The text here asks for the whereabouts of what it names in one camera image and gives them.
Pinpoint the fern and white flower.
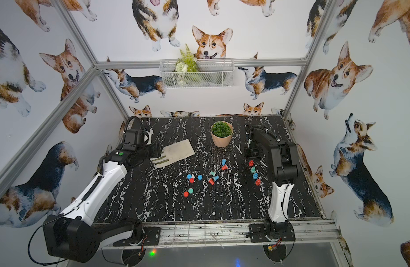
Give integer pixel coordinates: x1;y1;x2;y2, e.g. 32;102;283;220
175;45;200;86

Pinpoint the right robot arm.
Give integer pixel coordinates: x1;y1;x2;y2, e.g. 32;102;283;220
245;125;301;230

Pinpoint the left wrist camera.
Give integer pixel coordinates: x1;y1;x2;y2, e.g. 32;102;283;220
122;129;153;146

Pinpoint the white wire basket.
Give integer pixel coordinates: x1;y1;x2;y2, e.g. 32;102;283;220
159;59;235;89

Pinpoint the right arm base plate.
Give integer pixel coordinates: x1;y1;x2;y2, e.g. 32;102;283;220
246;221;296;243

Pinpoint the beige paper sheet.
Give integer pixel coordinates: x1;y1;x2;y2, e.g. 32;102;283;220
150;139;195;169

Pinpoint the potted green plant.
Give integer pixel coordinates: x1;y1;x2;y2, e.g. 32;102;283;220
211;121;233;148

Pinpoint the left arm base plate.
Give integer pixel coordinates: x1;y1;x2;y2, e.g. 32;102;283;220
113;227;161;247

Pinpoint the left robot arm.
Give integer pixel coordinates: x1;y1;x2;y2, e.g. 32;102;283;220
42;116;162;263

